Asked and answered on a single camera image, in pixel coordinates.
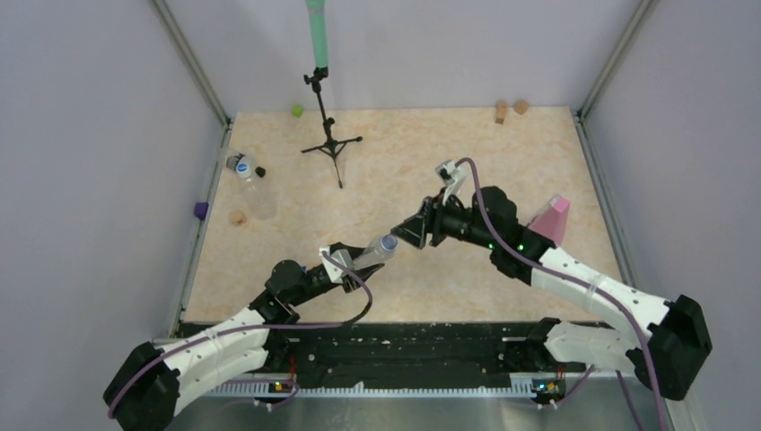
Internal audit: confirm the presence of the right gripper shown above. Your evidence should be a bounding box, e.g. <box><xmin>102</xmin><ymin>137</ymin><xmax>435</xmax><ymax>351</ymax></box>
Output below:
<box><xmin>392</xmin><ymin>186</ymin><xmax>498</xmax><ymax>250</ymax></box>

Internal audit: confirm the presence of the clear plastic bottle white cap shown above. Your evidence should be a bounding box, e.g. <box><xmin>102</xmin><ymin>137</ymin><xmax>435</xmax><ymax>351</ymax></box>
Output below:
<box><xmin>353</xmin><ymin>234</ymin><xmax>398</xmax><ymax>271</ymax></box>

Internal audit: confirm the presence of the clear plastic bottle blue label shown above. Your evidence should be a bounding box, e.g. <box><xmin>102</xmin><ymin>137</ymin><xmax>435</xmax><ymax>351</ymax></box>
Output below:
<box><xmin>225</xmin><ymin>152</ymin><xmax>277</xmax><ymax>220</ymax></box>

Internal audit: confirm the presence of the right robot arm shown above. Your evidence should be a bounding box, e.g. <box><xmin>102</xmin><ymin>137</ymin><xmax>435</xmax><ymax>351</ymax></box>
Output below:
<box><xmin>391</xmin><ymin>186</ymin><xmax>713</xmax><ymax>401</ymax></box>

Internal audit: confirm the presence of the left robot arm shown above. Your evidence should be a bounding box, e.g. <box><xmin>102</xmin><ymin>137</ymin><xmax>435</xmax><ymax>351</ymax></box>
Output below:
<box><xmin>103</xmin><ymin>238</ymin><xmax>395</xmax><ymax>430</ymax></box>

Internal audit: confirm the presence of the black tripod stand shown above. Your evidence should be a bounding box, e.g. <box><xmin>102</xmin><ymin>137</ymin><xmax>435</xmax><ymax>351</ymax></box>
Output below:
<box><xmin>301</xmin><ymin>67</ymin><xmax>363</xmax><ymax>189</ymax></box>

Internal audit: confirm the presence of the wooden cube with cross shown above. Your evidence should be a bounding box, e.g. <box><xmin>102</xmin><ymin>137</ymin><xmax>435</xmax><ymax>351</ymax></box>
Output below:
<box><xmin>229</xmin><ymin>210</ymin><xmax>248</xmax><ymax>226</ymax></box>

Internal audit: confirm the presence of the tall wooden block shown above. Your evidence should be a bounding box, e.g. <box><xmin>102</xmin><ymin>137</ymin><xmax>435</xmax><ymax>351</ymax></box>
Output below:
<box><xmin>494</xmin><ymin>100</ymin><xmax>508</xmax><ymax>125</ymax></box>

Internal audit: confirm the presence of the small wooden cube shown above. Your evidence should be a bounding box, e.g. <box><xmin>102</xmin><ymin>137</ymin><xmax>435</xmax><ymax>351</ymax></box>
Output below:
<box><xmin>512</xmin><ymin>99</ymin><xmax>530</xmax><ymax>115</ymax></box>

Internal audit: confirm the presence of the purple block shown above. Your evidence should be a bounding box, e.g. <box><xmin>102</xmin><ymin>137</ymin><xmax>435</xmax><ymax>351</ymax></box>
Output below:
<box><xmin>193</xmin><ymin>201</ymin><xmax>209</xmax><ymax>221</ymax></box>

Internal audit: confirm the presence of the green foam microphone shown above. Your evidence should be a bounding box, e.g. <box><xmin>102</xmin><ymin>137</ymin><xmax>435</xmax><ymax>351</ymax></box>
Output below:
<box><xmin>305</xmin><ymin>0</ymin><xmax>328</xmax><ymax>69</ymax></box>

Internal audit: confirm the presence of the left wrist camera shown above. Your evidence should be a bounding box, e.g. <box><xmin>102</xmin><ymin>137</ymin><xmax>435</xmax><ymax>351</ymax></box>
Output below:
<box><xmin>319</xmin><ymin>247</ymin><xmax>347</xmax><ymax>284</ymax></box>

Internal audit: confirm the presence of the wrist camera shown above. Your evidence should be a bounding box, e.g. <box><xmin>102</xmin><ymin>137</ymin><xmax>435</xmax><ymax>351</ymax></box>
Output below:
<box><xmin>319</xmin><ymin>247</ymin><xmax>347</xmax><ymax>284</ymax></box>
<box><xmin>434</xmin><ymin>160</ymin><xmax>468</xmax><ymax>204</ymax></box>

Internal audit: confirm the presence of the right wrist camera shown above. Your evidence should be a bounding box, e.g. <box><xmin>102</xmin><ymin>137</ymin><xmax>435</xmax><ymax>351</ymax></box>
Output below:
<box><xmin>434</xmin><ymin>160</ymin><xmax>468</xmax><ymax>204</ymax></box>

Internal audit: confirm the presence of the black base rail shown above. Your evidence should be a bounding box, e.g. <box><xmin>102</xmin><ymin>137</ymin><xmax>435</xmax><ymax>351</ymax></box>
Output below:
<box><xmin>259</xmin><ymin>318</ymin><xmax>588</xmax><ymax>390</ymax></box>

